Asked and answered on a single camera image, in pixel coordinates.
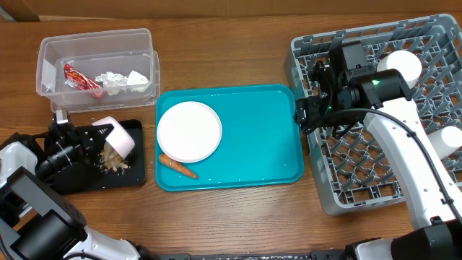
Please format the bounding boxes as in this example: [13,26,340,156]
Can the white tissue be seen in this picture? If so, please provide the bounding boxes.
[95,71,128,95]

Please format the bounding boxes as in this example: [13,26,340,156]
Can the red snack wrapper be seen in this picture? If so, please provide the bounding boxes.
[64,64,105,98]

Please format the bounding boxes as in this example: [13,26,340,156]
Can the white paper liner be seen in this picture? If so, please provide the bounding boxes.
[127,70,149,92]

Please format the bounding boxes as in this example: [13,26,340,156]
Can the orange carrot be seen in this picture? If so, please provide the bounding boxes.
[158,154,199,180]

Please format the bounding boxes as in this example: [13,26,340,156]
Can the pink plate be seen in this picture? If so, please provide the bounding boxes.
[157,101,222,163]

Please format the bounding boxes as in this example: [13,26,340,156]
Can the white cup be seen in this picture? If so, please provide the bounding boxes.
[377,50,422,89]

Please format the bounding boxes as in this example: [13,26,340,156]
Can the pale green bowl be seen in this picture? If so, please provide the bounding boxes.
[428,126,462,160]

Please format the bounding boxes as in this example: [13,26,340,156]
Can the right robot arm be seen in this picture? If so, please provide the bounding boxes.
[295,68,461,259]

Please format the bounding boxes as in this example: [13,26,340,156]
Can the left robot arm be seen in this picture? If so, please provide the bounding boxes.
[1,121,156,260]

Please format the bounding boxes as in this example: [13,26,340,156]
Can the grey dishwasher rack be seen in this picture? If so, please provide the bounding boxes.
[284,14,461,215]

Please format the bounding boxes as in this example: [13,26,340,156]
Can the spilled rice and food scraps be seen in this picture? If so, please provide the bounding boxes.
[99,142,130,174]

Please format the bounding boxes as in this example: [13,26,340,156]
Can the black plastic tray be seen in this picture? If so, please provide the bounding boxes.
[52,119,146,195]

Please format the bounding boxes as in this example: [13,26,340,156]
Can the teal serving tray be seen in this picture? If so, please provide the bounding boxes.
[155,84,305,191]

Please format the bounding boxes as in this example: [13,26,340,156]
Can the clear plastic bin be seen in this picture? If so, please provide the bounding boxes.
[36,28,160,113]

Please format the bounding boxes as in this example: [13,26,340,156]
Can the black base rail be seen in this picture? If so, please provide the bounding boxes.
[157,249,347,260]

